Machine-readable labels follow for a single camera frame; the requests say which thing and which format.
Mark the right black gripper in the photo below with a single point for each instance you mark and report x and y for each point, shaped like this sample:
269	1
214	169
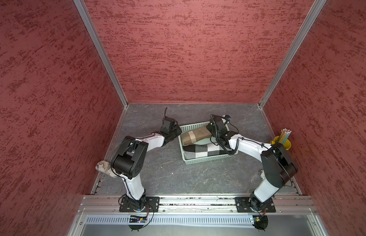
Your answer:
209	127

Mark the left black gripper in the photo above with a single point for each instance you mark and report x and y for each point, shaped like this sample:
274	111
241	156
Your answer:
178	130

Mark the light green plastic basket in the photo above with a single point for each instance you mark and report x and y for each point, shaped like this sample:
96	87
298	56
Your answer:
189	127

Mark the brown beige plaid scarf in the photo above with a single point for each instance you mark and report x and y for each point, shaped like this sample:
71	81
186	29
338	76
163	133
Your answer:
195	135

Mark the black white checkered scarf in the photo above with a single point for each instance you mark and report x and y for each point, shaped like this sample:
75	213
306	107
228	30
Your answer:
192	151

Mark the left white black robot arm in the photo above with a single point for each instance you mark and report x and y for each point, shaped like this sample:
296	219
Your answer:
128	160

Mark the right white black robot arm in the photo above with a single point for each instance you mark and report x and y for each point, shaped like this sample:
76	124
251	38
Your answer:
278	165

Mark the bundle of coloured pencils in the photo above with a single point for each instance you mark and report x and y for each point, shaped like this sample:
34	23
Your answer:
285	133

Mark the yellow pencil cup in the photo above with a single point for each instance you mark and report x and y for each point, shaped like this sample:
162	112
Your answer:
287	144

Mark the rolled beige patterned cloth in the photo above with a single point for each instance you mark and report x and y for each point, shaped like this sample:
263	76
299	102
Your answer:
105	168

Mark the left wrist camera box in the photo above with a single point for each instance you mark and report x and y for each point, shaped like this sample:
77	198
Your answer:
169	124

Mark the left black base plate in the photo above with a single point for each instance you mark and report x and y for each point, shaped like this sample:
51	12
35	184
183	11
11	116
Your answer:
153	203

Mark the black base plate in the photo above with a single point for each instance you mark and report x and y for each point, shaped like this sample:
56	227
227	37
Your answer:
245	204
153	203

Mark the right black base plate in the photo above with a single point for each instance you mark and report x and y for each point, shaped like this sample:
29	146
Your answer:
245	204

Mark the aluminium front rail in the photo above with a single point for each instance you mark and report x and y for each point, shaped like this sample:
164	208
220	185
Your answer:
192	210

